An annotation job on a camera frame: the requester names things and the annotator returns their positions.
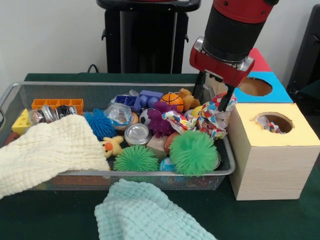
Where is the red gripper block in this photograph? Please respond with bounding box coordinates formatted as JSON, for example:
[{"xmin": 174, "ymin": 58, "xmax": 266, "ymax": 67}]
[{"xmin": 189, "ymin": 37, "xmax": 255, "ymax": 112}]

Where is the multicolour patchwork print cloth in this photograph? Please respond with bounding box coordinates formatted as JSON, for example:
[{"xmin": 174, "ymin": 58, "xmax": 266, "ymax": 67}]
[{"xmin": 162, "ymin": 92, "xmax": 238, "ymax": 140}]

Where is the green spiky ball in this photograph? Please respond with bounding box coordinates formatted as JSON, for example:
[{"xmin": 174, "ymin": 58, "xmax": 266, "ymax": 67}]
[
  {"xmin": 113, "ymin": 145, "xmax": 160, "ymax": 174},
  {"xmin": 169, "ymin": 131, "xmax": 219, "ymax": 177}
]

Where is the white multicolour print cloth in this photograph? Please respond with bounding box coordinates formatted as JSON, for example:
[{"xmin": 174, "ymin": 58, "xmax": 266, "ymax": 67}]
[{"xmin": 265, "ymin": 121, "xmax": 282, "ymax": 134}]

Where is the mint green knitted cloth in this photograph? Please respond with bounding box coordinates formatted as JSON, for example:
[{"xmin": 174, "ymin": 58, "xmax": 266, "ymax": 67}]
[{"xmin": 95, "ymin": 179, "xmax": 216, "ymax": 240}]

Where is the cream knitted cloth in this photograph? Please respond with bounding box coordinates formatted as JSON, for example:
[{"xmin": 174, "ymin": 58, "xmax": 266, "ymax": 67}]
[{"xmin": 0, "ymin": 114, "xmax": 111, "ymax": 200}]

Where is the wooden box with three holes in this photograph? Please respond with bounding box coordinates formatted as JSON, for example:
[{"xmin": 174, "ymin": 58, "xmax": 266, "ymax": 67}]
[{"xmin": 206, "ymin": 47, "xmax": 320, "ymax": 202}]

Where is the yellow smiley face ball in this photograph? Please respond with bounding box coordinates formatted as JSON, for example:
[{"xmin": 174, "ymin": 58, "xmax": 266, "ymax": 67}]
[{"xmin": 190, "ymin": 105, "xmax": 204, "ymax": 119}]

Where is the orange toy basketball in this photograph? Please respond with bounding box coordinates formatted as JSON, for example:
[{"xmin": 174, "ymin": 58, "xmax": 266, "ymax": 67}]
[{"xmin": 160, "ymin": 92, "xmax": 185, "ymax": 113}]

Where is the purple spiky ball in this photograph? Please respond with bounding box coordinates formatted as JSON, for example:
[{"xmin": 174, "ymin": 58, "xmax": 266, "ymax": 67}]
[{"xmin": 147, "ymin": 101, "xmax": 177, "ymax": 138}]

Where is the yellow duck plush toy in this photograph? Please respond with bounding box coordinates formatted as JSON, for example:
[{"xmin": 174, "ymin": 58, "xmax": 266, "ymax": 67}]
[{"xmin": 102, "ymin": 136, "xmax": 125, "ymax": 158}]

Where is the blue spiky ball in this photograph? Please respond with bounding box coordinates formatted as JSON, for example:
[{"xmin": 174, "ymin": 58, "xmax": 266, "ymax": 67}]
[{"xmin": 83, "ymin": 109, "xmax": 117, "ymax": 141}]

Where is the orange plastic tray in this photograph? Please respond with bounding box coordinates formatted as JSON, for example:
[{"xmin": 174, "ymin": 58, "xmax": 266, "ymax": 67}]
[{"xmin": 31, "ymin": 98, "xmax": 84, "ymax": 114}]

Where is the yellow cheese wedge toy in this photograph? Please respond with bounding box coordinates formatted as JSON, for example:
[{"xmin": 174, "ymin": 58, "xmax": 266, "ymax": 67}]
[{"xmin": 12, "ymin": 108, "xmax": 32, "ymax": 136}]

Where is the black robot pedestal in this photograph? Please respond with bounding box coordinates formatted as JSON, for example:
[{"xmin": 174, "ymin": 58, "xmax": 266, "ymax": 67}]
[{"xmin": 96, "ymin": 0, "xmax": 202, "ymax": 75}]

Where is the black cable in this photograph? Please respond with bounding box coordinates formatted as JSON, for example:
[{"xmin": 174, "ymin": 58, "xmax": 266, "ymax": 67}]
[{"xmin": 87, "ymin": 63, "xmax": 101, "ymax": 75}]

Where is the shallow wire mesh bin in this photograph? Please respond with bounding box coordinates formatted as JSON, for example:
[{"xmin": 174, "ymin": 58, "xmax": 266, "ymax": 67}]
[{"xmin": 0, "ymin": 81, "xmax": 237, "ymax": 192}]

